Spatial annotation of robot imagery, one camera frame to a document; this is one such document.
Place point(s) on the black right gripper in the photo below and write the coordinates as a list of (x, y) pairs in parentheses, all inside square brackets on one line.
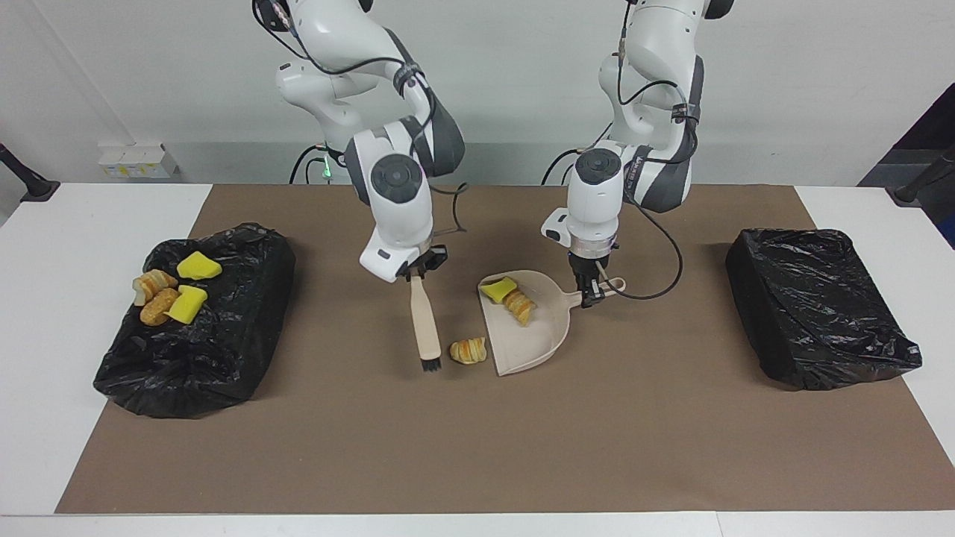
[(429, 259)]

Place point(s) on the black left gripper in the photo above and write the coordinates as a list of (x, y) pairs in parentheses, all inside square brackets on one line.
[(589, 268)]

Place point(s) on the beige hand brush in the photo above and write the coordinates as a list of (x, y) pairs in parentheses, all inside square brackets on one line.
[(425, 321)]

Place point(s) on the beige plastic dustpan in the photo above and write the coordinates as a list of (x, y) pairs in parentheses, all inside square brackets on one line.
[(545, 328)]

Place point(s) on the golden croissant piece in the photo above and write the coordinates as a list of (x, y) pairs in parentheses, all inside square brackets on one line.
[(520, 307), (468, 350), (155, 283)]

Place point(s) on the yellow sponge piece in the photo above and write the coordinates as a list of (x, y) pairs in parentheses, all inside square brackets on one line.
[(188, 306), (498, 291)]

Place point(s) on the green and yellow sponge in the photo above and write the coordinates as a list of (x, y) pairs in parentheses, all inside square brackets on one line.
[(198, 266)]

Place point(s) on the brown bread roll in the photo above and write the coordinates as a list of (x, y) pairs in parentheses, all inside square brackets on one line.
[(158, 307)]

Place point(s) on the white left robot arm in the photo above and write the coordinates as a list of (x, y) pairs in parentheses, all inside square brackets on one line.
[(597, 209)]

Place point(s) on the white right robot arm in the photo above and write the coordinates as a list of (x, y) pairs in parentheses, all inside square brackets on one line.
[(395, 216)]

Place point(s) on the black bag lined bin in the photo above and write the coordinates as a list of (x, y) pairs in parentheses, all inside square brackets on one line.
[(821, 313), (224, 350)]

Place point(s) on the brown paper table mat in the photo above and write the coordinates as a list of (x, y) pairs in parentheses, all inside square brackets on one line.
[(373, 447)]

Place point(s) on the white power strip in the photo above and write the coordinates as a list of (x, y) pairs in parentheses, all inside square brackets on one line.
[(138, 162)]

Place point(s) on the black pole stand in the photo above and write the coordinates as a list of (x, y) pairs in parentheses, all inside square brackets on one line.
[(906, 194), (37, 188)]

